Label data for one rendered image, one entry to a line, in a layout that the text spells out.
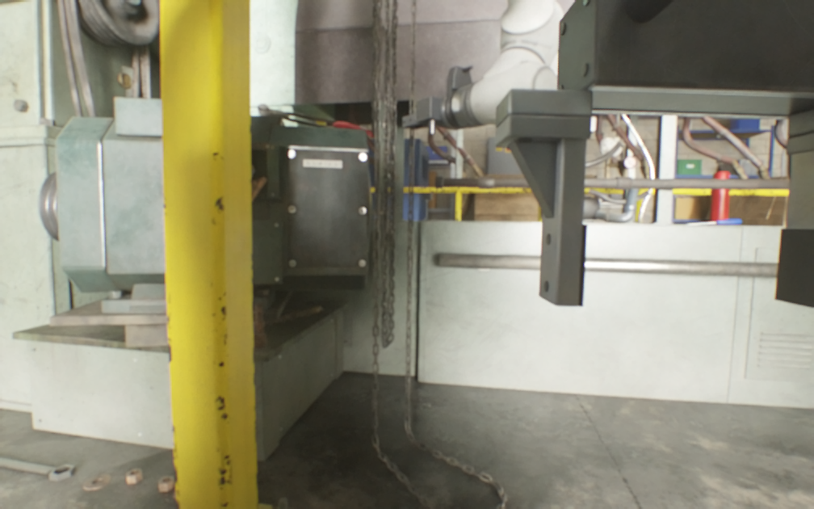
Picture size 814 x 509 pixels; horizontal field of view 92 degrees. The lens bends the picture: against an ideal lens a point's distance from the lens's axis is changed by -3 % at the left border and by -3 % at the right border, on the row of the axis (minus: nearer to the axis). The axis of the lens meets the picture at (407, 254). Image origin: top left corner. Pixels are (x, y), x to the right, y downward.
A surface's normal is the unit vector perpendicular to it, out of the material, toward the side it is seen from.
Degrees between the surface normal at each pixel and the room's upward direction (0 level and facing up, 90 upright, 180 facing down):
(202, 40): 90
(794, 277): 90
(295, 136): 45
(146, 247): 90
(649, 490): 0
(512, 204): 74
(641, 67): 90
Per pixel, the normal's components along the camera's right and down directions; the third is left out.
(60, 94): 0.99, 0.03
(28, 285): -0.16, 0.07
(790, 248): -1.00, -0.02
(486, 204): -0.20, -0.20
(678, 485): 0.01, -1.00
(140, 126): 0.18, 0.08
